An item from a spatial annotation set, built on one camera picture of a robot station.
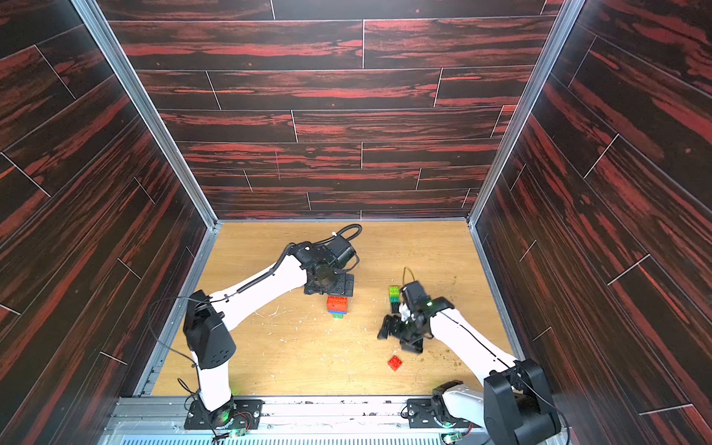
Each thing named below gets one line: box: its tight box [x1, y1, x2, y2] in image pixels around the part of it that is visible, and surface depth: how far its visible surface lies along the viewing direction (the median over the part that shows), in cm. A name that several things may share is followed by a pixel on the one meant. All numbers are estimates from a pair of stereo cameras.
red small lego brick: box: [387, 355, 404, 372], surface depth 84 cm
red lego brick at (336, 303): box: [326, 295, 348, 311], surface depth 88 cm
